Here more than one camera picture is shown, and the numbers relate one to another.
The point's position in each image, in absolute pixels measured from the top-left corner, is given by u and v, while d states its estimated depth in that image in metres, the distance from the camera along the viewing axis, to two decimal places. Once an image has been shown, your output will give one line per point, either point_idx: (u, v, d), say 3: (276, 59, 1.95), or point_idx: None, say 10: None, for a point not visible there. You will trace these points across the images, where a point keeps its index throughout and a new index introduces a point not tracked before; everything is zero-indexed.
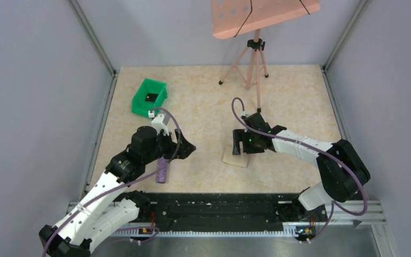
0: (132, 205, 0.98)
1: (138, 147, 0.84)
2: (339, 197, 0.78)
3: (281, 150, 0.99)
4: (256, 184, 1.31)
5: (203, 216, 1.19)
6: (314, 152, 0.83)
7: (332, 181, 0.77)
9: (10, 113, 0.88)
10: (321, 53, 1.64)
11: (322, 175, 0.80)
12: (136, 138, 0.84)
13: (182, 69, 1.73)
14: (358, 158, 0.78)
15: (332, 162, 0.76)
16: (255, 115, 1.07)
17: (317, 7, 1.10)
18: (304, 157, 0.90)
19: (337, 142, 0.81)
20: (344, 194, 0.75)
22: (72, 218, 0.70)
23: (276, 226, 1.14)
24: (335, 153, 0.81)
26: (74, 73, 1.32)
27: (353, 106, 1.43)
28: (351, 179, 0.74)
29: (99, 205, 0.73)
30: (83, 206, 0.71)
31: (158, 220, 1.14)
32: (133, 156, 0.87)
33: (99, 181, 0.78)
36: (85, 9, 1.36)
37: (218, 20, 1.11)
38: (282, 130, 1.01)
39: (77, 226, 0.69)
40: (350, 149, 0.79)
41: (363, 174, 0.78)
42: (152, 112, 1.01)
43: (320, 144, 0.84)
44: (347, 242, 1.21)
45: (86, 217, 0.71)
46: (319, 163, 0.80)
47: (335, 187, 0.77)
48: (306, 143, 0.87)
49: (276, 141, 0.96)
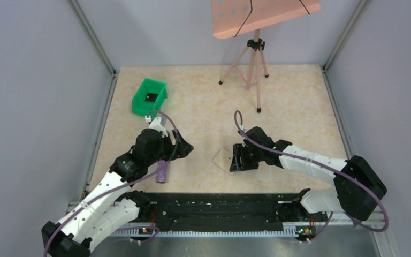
0: (133, 205, 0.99)
1: (142, 148, 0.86)
2: (360, 216, 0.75)
3: (288, 167, 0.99)
4: (256, 184, 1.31)
5: (203, 216, 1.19)
6: (328, 171, 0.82)
7: (352, 202, 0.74)
9: (10, 113, 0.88)
10: (322, 52, 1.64)
11: (341, 196, 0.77)
12: (141, 139, 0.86)
13: (182, 69, 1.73)
14: (374, 173, 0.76)
15: (350, 183, 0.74)
16: (257, 131, 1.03)
17: (317, 7, 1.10)
18: (316, 175, 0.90)
19: (351, 158, 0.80)
20: (365, 212, 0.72)
22: (76, 214, 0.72)
23: (276, 226, 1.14)
24: (349, 170, 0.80)
26: (74, 73, 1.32)
27: (353, 105, 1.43)
28: (369, 195, 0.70)
29: (103, 203, 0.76)
30: (86, 204, 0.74)
31: (158, 220, 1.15)
32: (137, 156, 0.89)
33: (103, 180, 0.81)
36: (85, 9, 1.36)
37: (218, 20, 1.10)
38: (288, 145, 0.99)
39: (81, 223, 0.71)
40: (364, 164, 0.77)
41: (381, 189, 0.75)
42: (147, 116, 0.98)
43: (334, 162, 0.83)
44: (347, 242, 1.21)
45: (90, 213, 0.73)
46: (337, 184, 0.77)
47: (356, 207, 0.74)
48: (318, 160, 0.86)
49: (284, 158, 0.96)
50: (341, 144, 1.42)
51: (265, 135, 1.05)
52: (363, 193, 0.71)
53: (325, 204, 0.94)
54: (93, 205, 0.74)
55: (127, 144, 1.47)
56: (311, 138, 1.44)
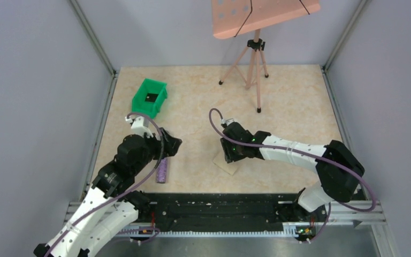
0: (131, 209, 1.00)
1: (124, 159, 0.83)
2: (343, 198, 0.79)
3: (271, 157, 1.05)
4: (256, 184, 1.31)
5: (203, 216, 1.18)
6: (309, 158, 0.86)
7: (335, 186, 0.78)
9: (10, 113, 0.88)
10: (322, 52, 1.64)
11: (324, 182, 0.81)
12: (122, 149, 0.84)
13: (182, 69, 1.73)
14: (352, 156, 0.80)
15: (332, 167, 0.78)
16: (234, 126, 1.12)
17: (316, 7, 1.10)
18: (297, 163, 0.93)
19: (329, 144, 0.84)
20: (348, 195, 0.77)
22: (62, 237, 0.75)
23: (276, 226, 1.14)
24: (328, 155, 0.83)
26: (74, 73, 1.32)
27: (353, 105, 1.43)
28: (350, 177, 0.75)
29: (89, 222, 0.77)
30: (71, 226, 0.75)
31: (157, 220, 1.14)
32: (121, 167, 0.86)
33: (87, 197, 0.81)
36: (85, 9, 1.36)
37: (218, 20, 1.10)
38: (267, 136, 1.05)
39: (68, 245, 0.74)
40: (342, 149, 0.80)
41: (359, 170, 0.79)
42: (128, 117, 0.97)
43: (313, 149, 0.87)
44: (347, 242, 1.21)
45: (76, 235, 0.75)
46: (319, 170, 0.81)
47: (338, 190, 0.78)
48: (298, 149, 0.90)
49: (265, 149, 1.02)
50: None
51: (243, 129, 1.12)
52: (344, 175, 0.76)
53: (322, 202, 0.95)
54: (78, 226, 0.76)
55: None
56: (311, 139, 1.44)
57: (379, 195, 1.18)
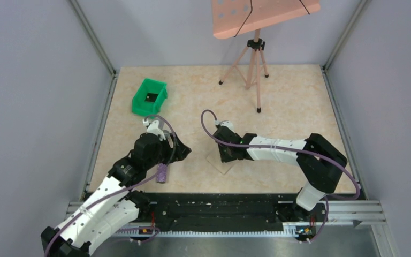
0: (132, 206, 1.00)
1: (140, 152, 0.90)
2: (328, 189, 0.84)
3: (258, 158, 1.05)
4: (256, 184, 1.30)
5: (203, 216, 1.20)
6: (291, 152, 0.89)
7: (318, 178, 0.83)
9: (10, 113, 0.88)
10: (322, 52, 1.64)
11: (307, 173, 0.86)
12: (138, 144, 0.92)
13: (182, 69, 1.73)
14: (331, 146, 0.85)
15: (312, 159, 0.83)
16: (222, 130, 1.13)
17: (317, 7, 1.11)
18: (282, 159, 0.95)
19: (310, 137, 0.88)
20: (331, 184, 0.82)
22: (75, 220, 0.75)
23: (276, 226, 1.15)
24: (311, 147, 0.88)
26: (74, 73, 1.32)
27: (353, 105, 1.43)
28: (332, 167, 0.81)
29: (101, 208, 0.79)
30: (85, 209, 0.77)
31: (157, 220, 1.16)
32: (135, 161, 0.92)
33: (101, 185, 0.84)
36: (85, 9, 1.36)
37: (218, 19, 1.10)
38: (253, 137, 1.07)
39: (80, 228, 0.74)
40: (322, 141, 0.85)
41: (342, 160, 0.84)
42: (145, 120, 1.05)
43: (295, 144, 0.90)
44: (347, 242, 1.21)
45: (89, 219, 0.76)
46: (301, 163, 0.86)
47: (322, 181, 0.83)
48: (281, 146, 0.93)
49: (251, 150, 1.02)
50: (341, 144, 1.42)
51: (231, 132, 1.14)
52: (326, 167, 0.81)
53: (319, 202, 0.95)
54: (91, 210, 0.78)
55: (127, 144, 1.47)
56: None
57: (380, 195, 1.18)
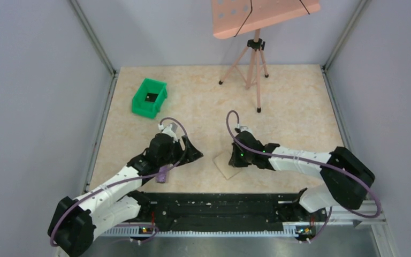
0: (135, 202, 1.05)
1: (154, 150, 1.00)
2: (354, 205, 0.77)
3: (281, 168, 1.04)
4: (257, 184, 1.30)
5: (203, 216, 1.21)
6: (314, 165, 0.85)
7: (343, 193, 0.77)
9: (10, 113, 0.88)
10: (322, 52, 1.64)
11: (331, 188, 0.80)
12: (153, 143, 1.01)
13: (182, 69, 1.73)
14: (358, 161, 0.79)
15: (336, 173, 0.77)
16: (246, 136, 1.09)
17: (316, 7, 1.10)
18: (306, 171, 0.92)
19: (335, 150, 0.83)
20: (357, 201, 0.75)
22: (95, 194, 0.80)
23: (275, 226, 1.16)
24: (335, 161, 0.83)
26: (74, 73, 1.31)
27: (353, 105, 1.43)
28: (358, 184, 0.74)
29: (120, 189, 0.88)
30: (106, 187, 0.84)
31: (158, 220, 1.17)
32: (150, 158, 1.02)
33: (121, 172, 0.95)
36: (85, 9, 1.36)
37: (218, 19, 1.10)
38: (275, 147, 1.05)
39: (99, 202, 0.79)
40: (348, 154, 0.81)
41: (369, 177, 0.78)
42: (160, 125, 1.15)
43: (319, 156, 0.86)
44: (348, 243, 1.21)
45: (107, 196, 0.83)
46: (324, 176, 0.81)
47: (347, 197, 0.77)
48: (304, 157, 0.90)
49: (274, 160, 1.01)
50: (341, 144, 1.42)
51: (255, 139, 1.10)
52: (352, 182, 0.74)
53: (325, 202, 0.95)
54: (110, 189, 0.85)
55: (127, 144, 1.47)
56: (311, 138, 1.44)
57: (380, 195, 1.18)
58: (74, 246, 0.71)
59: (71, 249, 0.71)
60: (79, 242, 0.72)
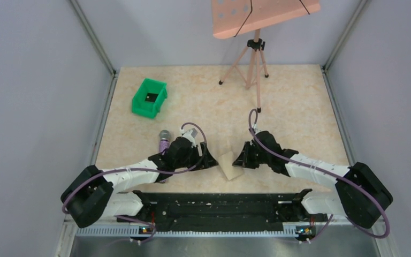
0: (139, 199, 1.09)
1: (174, 152, 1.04)
2: (365, 224, 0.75)
3: (296, 175, 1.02)
4: (257, 184, 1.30)
5: (203, 216, 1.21)
6: (331, 178, 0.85)
7: (356, 209, 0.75)
9: (10, 113, 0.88)
10: (322, 53, 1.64)
11: (344, 202, 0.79)
12: (174, 145, 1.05)
13: (182, 69, 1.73)
14: (378, 181, 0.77)
15: (352, 188, 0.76)
16: (267, 137, 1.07)
17: (317, 7, 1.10)
18: (321, 182, 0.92)
19: (355, 166, 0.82)
20: (368, 219, 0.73)
22: (119, 171, 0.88)
23: (276, 226, 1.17)
24: (353, 177, 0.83)
26: (74, 73, 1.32)
27: (354, 105, 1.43)
28: (373, 203, 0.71)
29: (139, 174, 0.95)
30: (129, 168, 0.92)
31: (158, 220, 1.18)
32: (168, 158, 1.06)
33: (143, 161, 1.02)
36: (85, 9, 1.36)
37: (218, 19, 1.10)
38: (295, 153, 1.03)
39: (120, 179, 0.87)
40: (367, 171, 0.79)
41: (387, 198, 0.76)
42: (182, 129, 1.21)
43: (337, 168, 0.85)
44: (348, 242, 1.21)
45: (128, 176, 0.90)
46: (339, 189, 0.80)
47: (359, 214, 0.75)
48: (322, 167, 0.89)
49: (290, 165, 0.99)
50: (341, 144, 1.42)
51: (275, 142, 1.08)
52: (366, 200, 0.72)
53: (328, 208, 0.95)
54: (132, 172, 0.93)
55: (127, 144, 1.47)
56: (311, 139, 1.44)
57: None
58: (86, 213, 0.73)
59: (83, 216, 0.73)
60: (91, 212, 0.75)
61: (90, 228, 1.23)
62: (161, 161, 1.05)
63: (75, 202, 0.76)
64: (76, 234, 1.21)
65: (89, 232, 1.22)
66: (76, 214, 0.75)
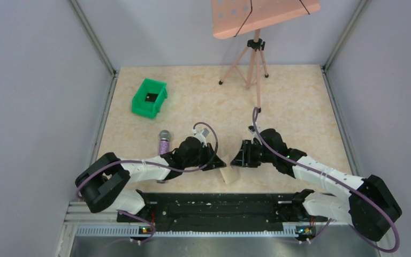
0: (141, 201, 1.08)
1: (183, 153, 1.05)
2: (373, 237, 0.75)
3: (301, 178, 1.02)
4: (257, 184, 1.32)
5: (203, 217, 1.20)
6: (343, 188, 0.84)
7: (366, 221, 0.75)
9: (9, 113, 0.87)
10: (322, 52, 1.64)
11: (356, 216, 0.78)
12: (184, 145, 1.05)
13: (182, 69, 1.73)
14: (389, 194, 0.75)
15: (365, 202, 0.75)
16: (274, 136, 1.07)
17: (316, 7, 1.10)
18: (329, 189, 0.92)
19: (368, 178, 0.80)
20: (378, 232, 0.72)
22: (135, 161, 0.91)
23: (276, 226, 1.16)
24: (365, 189, 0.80)
26: (74, 73, 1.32)
27: (353, 106, 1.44)
28: (383, 217, 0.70)
29: (152, 168, 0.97)
30: (145, 161, 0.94)
31: (157, 220, 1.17)
32: (177, 157, 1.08)
33: (155, 158, 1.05)
36: (85, 9, 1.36)
37: (218, 19, 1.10)
38: (302, 155, 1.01)
39: (135, 169, 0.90)
40: (381, 185, 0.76)
41: (396, 211, 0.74)
42: (194, 129, 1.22)
43: (349, 180, 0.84)
44: (347, 242, 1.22)
45: (142, 168, 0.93)
46: (352, 203, 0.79)
47: (369, 226, 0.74)
48: (333, 176, 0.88)
49: (298, 168, 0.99)
50: (341, 144, 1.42)
51: (281, 141, 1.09)
52: (378, 214, 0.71)
53: (329, 210, 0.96)
54: (147, 165, 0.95)
55: (127, 145, 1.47)
56: (311, 138, 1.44)
57: None
58: (99, 198, 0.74)
59: (97, 200, 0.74)
60: (105, 198, 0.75)
61: (90, 227, 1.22)
62: (172, 160, 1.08)
63: (90, 186, 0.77)
64: (76, 234, 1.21)
65: (89, 232, 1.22)
66: (89, 198, 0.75)
